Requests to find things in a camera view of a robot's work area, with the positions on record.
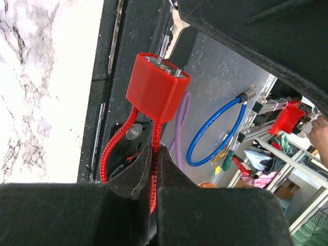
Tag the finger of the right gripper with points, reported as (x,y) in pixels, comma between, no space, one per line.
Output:
(286,38)

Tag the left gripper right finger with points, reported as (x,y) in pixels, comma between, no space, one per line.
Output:
(190,215)

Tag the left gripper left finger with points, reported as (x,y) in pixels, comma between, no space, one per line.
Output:
(113,213)

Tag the small dark key set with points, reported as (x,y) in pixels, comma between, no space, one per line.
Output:
(174,28)

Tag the red cable lock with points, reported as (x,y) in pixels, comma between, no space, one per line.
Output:
(155,89)

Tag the bystander bare hand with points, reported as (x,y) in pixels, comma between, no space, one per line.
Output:
(318,137)

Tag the green handled tool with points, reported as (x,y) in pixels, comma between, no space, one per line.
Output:
(227,161)

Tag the blue cable lock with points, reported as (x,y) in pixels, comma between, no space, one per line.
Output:
(214,122)

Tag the red handled tool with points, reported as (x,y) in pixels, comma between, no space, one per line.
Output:
(240,166)

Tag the aluminium frame shelving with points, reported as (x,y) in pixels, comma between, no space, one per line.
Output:
(275,161)

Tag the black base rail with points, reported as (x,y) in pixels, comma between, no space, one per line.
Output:
(126,29)

